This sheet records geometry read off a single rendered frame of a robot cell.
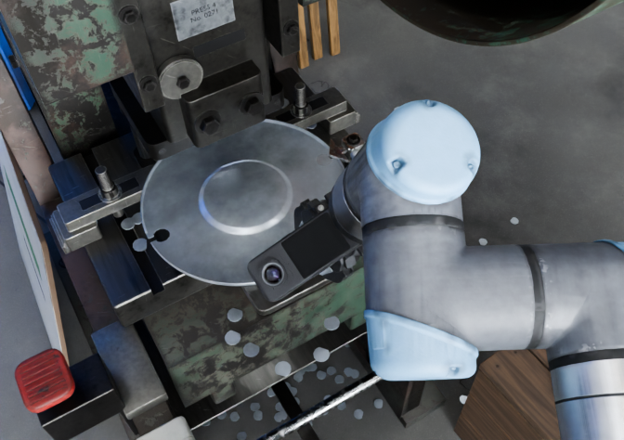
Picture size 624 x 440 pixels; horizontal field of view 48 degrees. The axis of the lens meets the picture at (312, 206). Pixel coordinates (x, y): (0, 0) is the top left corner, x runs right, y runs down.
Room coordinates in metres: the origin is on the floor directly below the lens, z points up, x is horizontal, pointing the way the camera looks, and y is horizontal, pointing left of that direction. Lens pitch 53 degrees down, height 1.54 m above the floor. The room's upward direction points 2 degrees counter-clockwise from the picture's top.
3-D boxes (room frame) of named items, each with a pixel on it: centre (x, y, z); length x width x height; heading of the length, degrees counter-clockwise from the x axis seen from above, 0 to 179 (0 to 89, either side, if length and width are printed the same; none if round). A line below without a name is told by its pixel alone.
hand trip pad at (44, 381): (0.35, 0.33, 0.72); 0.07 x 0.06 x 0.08; 29
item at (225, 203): (0.59, 0.09, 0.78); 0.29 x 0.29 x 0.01
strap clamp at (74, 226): (0.63, 0.30, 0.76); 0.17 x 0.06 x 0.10; 119
